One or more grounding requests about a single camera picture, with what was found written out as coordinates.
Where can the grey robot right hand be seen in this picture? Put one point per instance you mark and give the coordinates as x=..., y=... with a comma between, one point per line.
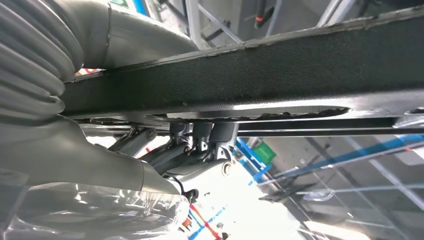
x=82, y=159

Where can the green plastic crate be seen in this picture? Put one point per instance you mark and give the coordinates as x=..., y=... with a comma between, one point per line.
x=265, y=152

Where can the blue cart with crates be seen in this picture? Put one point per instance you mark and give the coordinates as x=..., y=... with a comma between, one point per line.
x=381, y=147

